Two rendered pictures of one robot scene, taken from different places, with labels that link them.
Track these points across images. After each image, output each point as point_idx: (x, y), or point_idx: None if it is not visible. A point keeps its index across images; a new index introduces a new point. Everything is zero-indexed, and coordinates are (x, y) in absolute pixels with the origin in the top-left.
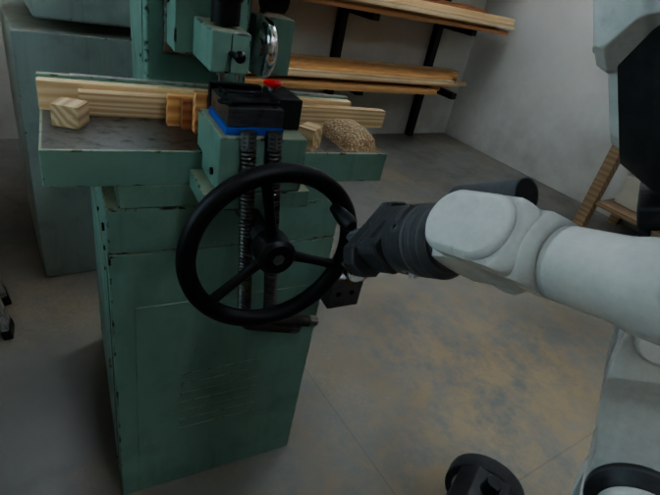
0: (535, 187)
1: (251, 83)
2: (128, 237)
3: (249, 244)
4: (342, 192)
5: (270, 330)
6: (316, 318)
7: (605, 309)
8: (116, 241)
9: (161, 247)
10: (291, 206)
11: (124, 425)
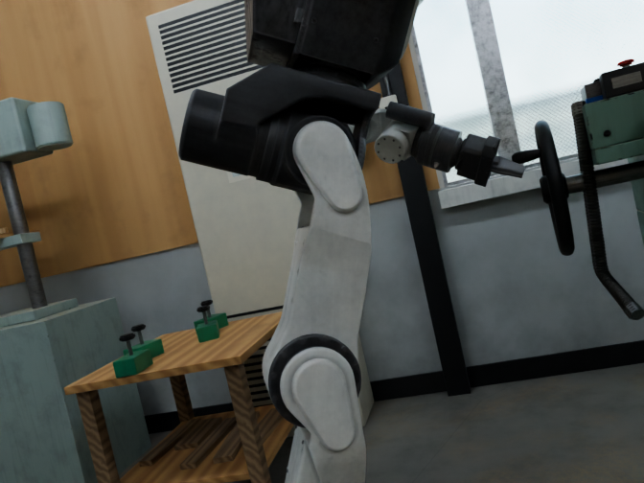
0: (388, 104)
1: None
2: (635, 195)
3: (583, 191)
4: (539, 139)
5: (609, 291)
6: (633, 310)
7: None
8: (634, 197)
9: (642, 208)
10: (595, 164)
11: None
